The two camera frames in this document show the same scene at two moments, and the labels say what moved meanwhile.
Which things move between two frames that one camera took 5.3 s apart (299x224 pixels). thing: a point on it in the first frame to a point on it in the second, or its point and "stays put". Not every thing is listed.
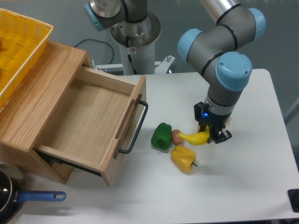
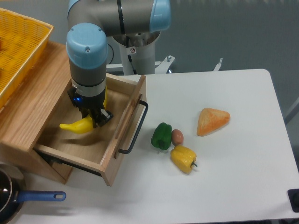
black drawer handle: [124, 152] stays put
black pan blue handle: [13, 193] stays put
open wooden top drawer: [94, 120] stays put
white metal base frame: [162, 67] stays put
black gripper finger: [202, 127] to [85, 112]
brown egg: [176, 140] stays put
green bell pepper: [161, 136] stays put
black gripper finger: [222, 137] to [101, 117]
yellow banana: [198, 139] to [85, 125]
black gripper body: [203, 115] to [94, 103]
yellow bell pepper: [183, 157] stays put
